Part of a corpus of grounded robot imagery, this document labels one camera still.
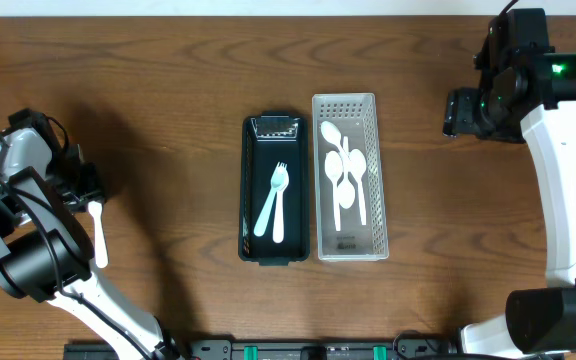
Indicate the pale green plastic fork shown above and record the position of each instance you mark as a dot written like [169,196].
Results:
[264,216]

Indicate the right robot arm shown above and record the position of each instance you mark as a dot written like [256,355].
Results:
[542,322]

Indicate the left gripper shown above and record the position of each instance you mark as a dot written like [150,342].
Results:
[84,186]

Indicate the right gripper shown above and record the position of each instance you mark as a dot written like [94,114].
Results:
[454,113]

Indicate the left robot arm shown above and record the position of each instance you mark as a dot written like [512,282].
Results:
[52,243]

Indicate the white spoon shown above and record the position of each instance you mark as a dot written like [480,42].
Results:
[358,169]
[332,135]
[345,186]
[278,224]
[333,170]

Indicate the clear plastic basket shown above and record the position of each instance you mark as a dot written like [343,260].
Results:
[354,114]

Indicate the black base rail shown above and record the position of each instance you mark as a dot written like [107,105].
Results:
[402,347]

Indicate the black plastic basket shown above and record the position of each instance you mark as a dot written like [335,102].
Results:
[267,139]

